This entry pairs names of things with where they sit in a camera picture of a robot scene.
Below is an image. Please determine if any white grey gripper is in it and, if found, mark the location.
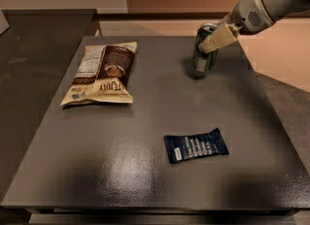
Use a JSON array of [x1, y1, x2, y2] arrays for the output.
[[199, 0, 275, 53]]

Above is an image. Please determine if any green soda can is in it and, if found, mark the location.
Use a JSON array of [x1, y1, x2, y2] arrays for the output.
[[193, 23, 218, 73]]

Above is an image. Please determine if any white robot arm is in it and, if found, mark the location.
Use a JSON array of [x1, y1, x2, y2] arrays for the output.
[[199, 0, 310, 53]]

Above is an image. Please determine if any dark blue rxbar wrapper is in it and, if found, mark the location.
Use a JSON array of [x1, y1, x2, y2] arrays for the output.
[[164, 128, 230, 164]]

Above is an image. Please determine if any brown tan chip bag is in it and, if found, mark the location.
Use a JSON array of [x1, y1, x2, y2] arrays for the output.
[[61, 42, 138, 106]]

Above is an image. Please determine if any dark side counter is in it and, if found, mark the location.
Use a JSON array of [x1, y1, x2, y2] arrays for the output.
[[0, 10, 94, 200]]

